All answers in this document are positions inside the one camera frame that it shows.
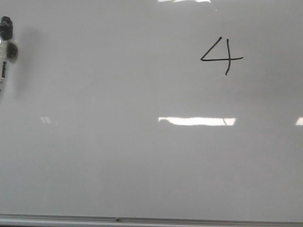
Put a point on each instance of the black whiteboard marker with tape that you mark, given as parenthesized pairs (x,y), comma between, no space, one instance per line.
(8,49)

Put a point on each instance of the white whiteboard with aluminium frame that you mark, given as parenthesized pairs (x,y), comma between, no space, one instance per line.
(153,113)

